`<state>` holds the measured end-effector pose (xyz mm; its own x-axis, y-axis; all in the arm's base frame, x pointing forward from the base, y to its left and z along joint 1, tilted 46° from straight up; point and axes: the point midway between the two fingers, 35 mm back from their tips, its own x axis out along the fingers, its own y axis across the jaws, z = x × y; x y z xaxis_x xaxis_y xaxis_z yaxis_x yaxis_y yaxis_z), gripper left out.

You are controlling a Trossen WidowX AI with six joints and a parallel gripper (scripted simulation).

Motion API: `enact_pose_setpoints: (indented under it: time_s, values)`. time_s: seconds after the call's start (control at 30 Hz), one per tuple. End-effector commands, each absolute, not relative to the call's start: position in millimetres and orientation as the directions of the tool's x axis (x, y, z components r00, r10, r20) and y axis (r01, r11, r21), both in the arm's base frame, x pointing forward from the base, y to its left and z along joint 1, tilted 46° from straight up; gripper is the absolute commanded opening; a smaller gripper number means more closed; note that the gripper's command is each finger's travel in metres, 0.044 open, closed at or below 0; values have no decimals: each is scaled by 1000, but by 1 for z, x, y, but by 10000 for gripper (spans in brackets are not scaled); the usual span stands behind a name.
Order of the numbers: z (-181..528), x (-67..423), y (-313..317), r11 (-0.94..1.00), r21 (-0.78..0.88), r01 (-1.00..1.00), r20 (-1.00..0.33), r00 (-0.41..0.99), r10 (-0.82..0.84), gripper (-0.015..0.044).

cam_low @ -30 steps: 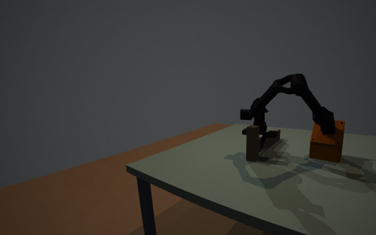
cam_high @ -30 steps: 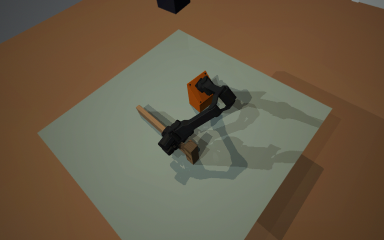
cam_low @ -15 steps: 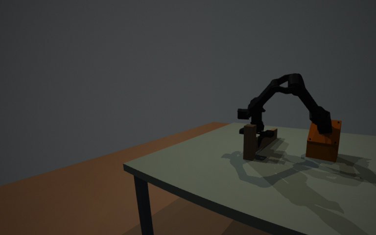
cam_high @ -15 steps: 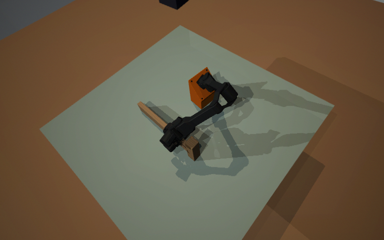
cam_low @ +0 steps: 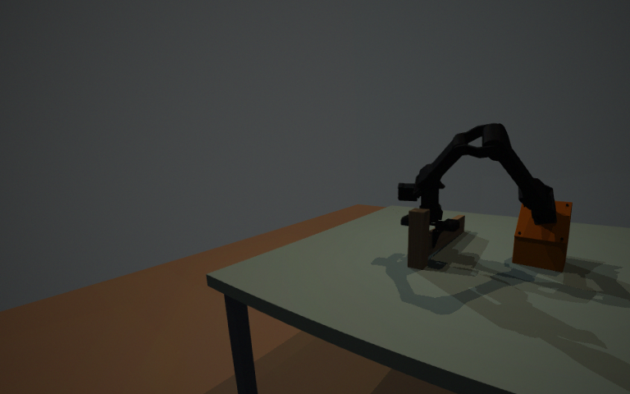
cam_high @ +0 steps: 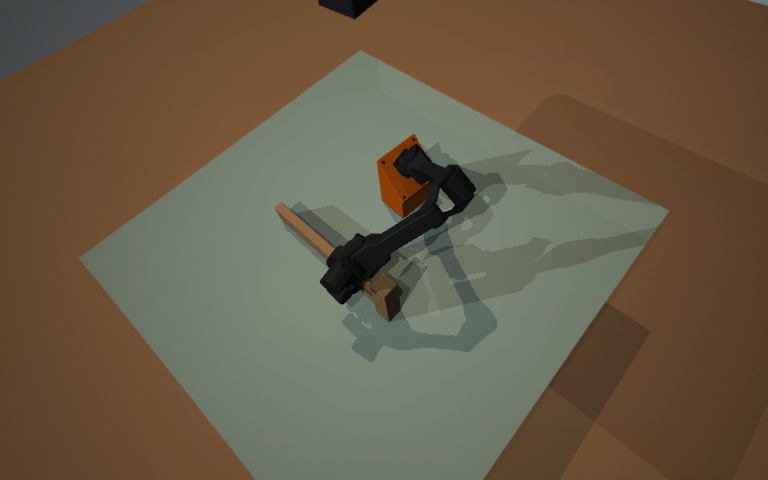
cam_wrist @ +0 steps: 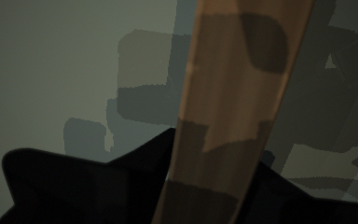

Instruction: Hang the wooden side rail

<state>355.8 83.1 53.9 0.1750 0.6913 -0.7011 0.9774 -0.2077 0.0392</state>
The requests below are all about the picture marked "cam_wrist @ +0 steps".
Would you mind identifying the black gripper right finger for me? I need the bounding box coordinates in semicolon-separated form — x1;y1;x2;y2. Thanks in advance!
235;161;358;224

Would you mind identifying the dark brown wooden post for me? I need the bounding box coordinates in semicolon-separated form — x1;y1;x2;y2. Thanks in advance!
151;181;167;224

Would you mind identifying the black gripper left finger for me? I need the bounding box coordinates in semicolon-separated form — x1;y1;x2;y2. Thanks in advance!
1;128;176;224

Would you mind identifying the brown wooden board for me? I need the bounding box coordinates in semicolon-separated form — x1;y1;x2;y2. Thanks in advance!
160;0;316;224

